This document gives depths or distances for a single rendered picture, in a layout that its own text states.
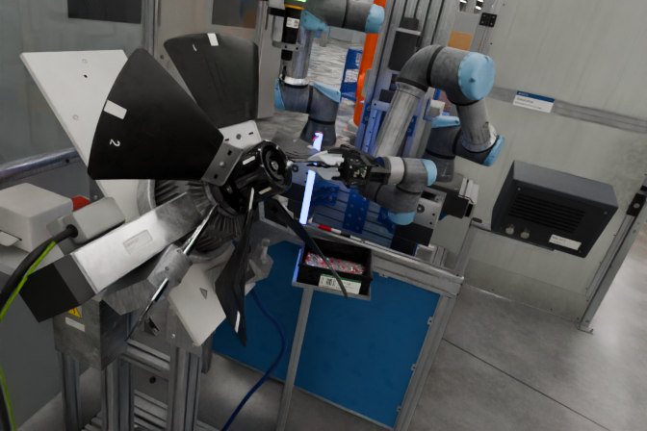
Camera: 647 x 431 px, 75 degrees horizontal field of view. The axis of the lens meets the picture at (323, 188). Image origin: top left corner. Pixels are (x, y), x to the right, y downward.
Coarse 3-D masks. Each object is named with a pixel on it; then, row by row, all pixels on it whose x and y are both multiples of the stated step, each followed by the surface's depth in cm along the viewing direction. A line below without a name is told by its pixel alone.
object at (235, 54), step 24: (168, 48) 93; (216, 48) 98; (240, 48) 101; (192, 72) 94; (216, 72) 96; (240, 72) 98; (216, 96) 95; (240, 96) 96; (216, 120) 94; (240, 120) 95
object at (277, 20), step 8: (272, 0) 86; (280, 0) 86; (272, 8) 86; (280, 8) 87; (280, 16) 87; (272, 24) 89; (280, 24) 88; (272, 32) 89; (280, 32) 88; (272, 40) 90; (280, 40) 89; (280, 48) 89; (288, 48) 88; (296, 48) 89
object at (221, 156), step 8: (224, 144) 84; (232, 144) 86; (224, 152) 85; (232, 152) 86; (240, 152) 88; (216, 160) 85; (224, 160) 86; (232, 160) 87; (208, 168) 84; (216, 168) 86; (224, 168) 87; (232, 168) 88; (208, 176) 85; (224, 176) 88; (216, 184) 87
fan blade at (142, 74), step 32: (128, 64) 67; (160, 64) 71; (128, 96) 68; (160, 96) 72; (96, 128) 65; (128, 128) 68; (160, 128) 72; (192, 128) 77; (96, 160) 65; (128, 160) 70; (160, 160) 75; (192, 160) 80
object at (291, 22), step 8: (288, 8) 87; (288, 16) 88; (296, 16) 88; (288, 24) 88; (296, 24) 89; (288, 32) 89; (296, 32) 89; (288, 40) 90; (296, 40) 91; (288, 56) 91
